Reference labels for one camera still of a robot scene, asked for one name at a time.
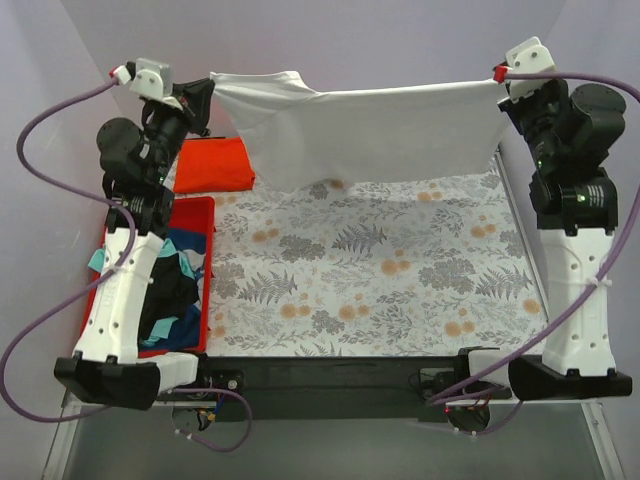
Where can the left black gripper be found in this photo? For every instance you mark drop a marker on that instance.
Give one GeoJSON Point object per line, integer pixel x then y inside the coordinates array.
{"type": "Point", "coordinates": [191, 101]}

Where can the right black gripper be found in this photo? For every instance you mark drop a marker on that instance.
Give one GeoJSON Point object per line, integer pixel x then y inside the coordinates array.
{"type": "Point", "coordinates": [516, 107]}

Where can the white t shirt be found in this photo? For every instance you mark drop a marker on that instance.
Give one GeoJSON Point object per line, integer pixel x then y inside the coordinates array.
{"type": "Point", "coordinates": [296, 136]}

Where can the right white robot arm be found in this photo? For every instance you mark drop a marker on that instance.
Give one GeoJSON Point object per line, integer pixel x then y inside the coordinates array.
{"type": "Point", "coordinates": [569, 133]}

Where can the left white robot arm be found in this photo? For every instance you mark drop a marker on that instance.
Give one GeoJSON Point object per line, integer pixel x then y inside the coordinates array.
{"type": "Point", "coordinates": [105, 367]}

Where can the folded orange t shirt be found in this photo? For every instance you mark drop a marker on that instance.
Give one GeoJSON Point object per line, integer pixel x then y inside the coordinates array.
{"type": "Point", "coordinates": [213, 165]}

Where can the red plastic bin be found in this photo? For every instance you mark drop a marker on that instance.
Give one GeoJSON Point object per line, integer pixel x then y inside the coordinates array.
{"type": "Point", "coordinates": [112, 316]}

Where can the floral table mat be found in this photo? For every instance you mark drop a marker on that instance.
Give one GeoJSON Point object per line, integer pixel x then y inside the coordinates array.
{"type": "Point", "coordinates": [416, 268]}

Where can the teal garment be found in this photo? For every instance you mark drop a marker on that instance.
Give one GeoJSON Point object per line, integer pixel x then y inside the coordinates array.
{"type": "Point", "coordinates": [101, 259]}

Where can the black garment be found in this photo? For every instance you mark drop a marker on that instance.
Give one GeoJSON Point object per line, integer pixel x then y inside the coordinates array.
{"type": "Point", "coordinates": [172, 292]}

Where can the dark blue garment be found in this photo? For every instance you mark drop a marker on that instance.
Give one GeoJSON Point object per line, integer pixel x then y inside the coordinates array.
{"type": "Point", "coordinates": [173, 334]}

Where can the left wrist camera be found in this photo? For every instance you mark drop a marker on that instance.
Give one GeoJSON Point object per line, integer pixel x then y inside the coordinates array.
{"type": "Point", "coordinates": [148, 78]}

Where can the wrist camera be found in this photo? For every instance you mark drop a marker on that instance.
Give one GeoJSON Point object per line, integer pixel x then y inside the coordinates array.
{"type": "Point", "coordinates": [529, 57]}
{"type": "Point", "coordinates": [148, 78]}

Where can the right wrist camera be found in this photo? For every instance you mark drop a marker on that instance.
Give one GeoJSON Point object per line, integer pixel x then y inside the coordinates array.
{"type": "Point", "coordinates": [529, 57]}

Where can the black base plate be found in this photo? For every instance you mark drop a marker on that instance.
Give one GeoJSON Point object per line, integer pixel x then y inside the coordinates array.
{"type": "Point", "coordinates": [337, 388]}

